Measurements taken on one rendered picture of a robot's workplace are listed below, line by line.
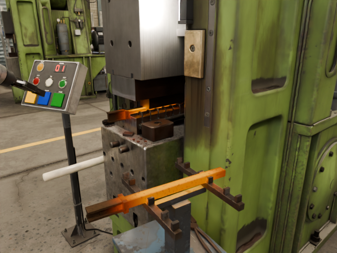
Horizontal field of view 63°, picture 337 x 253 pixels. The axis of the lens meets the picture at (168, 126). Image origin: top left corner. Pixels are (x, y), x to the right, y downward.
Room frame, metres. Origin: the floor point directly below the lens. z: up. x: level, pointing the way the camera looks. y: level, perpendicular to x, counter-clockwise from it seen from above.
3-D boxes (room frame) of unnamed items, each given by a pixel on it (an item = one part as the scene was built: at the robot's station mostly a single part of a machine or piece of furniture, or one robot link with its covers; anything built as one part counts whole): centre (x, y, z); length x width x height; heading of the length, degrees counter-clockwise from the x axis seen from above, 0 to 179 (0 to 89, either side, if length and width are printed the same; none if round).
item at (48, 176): (1.43, 0.50, 0.62); 0.44 x 0.05 x 0.05; 130
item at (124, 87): (1.36, 0.05, 1.12); 0.42 x 0.20 x 0.10; 130
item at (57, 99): (1.44, 0.59, 1.01); 0.07 x 0.05 x 0.07; 65
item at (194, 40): (1.06, -0.10, 1.27); 0.09 x 0.02 x 0.17; 40
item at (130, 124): (1.36, 0.05, 0.96); 0.42 x 0.20 x 0.09; 130
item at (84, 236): (1.60, 0.63, 0.05); 0.22 x 0.22 x 0.09; 40
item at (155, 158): (1.32, 0.00, 0.69); 0.56 x 0.38 x 0.45; 130
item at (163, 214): (0.61, -0.09, 0.91); 0.23 x 0.06 x 0.02; 122
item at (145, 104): (1.36, 0.00, 1.04); 0.30 x 0.07 x 0.06; 130
